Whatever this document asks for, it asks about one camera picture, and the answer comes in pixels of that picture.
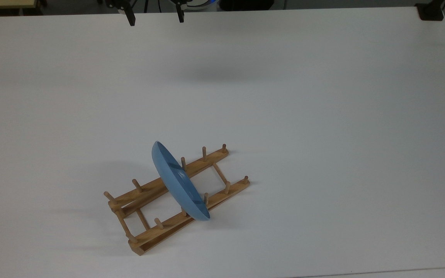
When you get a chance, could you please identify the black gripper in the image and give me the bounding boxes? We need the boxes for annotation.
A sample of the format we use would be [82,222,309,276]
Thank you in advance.
[105,0,192,27]

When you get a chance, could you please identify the yellow wooden table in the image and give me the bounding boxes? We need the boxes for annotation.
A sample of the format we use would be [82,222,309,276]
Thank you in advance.
[0,0,41,17]

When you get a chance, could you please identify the blue plate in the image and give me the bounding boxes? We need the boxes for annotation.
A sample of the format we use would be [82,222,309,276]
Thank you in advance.
[151,141,211,221]

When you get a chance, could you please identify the wooden plate rack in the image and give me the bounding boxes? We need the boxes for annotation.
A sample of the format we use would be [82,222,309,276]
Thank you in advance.
[104,144,251,256]

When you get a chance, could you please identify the black bulky object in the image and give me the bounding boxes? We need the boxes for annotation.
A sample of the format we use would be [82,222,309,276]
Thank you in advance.
[220,0,275,12]

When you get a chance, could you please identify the black camera pole with base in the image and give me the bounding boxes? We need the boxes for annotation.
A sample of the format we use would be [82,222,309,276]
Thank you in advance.
[415,0,445,21]

